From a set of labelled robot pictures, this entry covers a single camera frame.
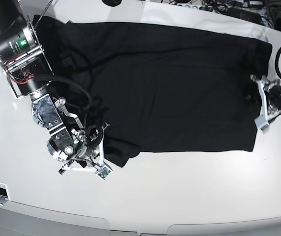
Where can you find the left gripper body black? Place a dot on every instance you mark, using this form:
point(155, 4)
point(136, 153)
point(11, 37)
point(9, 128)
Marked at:
point(274, 98)

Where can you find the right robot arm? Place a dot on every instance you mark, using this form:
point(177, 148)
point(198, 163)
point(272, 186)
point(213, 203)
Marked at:
point(77, 146)

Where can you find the black t-shirt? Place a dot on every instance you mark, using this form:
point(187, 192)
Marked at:
point(160, 88)

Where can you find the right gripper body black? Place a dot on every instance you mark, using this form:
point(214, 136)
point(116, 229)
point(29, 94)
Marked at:
point(89, 147)

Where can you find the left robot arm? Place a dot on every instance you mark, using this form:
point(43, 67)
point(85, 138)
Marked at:
point(265, 92)

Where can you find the black box on floor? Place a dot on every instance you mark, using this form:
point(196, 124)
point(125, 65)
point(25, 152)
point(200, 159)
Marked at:
point(277, 25)

